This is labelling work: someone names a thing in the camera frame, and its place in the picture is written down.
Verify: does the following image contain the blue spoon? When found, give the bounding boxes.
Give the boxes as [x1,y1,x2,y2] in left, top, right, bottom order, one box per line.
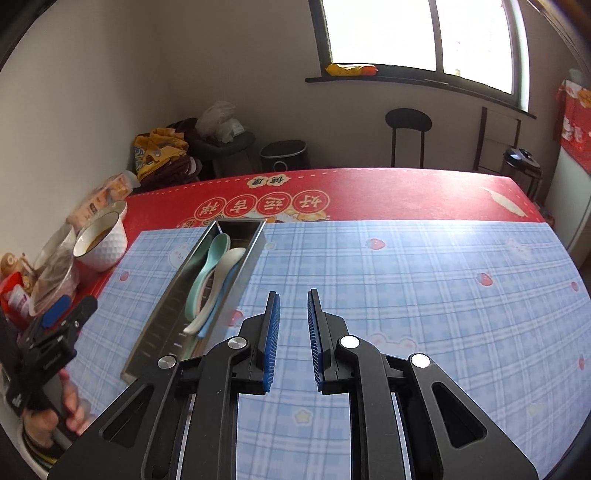
[197,271,235,340]

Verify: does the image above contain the white speckled spoon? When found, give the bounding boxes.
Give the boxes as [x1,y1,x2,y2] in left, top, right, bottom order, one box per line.
[183,247,245,335]

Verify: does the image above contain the green spoon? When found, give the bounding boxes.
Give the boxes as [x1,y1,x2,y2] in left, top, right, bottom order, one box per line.
[184,233,230,322]

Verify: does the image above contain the left hand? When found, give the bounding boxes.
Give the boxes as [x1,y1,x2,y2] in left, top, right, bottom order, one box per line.
[23,369,92,449]

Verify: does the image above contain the plastic-wrapped bowl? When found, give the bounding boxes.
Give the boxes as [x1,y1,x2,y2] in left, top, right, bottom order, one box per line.
[29,223,79,317]

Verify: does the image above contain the tan cartoon figurine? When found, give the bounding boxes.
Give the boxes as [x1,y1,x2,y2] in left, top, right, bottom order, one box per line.
[1,252,36,282]

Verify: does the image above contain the stainless steel utensil tray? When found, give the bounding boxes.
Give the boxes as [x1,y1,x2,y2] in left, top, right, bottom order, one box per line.
[121,219,266,384]

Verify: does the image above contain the white textured bowl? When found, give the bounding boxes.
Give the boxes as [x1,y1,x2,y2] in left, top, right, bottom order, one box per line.
[73,212,128,273]

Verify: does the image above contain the blue plaid bear placemat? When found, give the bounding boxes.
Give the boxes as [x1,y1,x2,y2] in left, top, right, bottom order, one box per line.
[64,218,591,480]

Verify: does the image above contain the red printed tablecloth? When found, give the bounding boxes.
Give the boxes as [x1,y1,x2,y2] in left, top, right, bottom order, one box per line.
[27,166,548,333]

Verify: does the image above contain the white refrigerator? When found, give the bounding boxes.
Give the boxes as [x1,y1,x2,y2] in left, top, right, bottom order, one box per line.
[546,147,591,267]

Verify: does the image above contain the black rice cooker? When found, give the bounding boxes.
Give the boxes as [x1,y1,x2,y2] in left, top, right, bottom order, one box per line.
[502,148,543,202]

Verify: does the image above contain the black waste bin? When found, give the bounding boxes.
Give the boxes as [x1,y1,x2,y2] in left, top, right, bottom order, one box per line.
[259,140,311,172]

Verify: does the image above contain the white plastic bag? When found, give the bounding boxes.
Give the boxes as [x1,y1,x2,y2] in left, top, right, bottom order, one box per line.
[195,101,245,144]

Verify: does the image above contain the black round stool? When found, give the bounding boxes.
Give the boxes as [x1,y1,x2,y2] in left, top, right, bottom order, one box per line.
[385,107,434,169]

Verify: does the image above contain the red cloth on refrigerator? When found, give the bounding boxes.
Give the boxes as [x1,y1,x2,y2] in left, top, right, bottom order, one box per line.
[555,80,591,174]

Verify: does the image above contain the yellow cloth on sill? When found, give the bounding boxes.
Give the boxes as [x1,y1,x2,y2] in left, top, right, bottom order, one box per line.
[325,63,379,78]

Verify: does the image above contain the window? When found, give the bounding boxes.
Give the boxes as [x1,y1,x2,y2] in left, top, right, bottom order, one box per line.
[310,0,530,112]

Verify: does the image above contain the black folding chair frame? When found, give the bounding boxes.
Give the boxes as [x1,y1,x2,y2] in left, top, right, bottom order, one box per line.
[473,107,522,175]

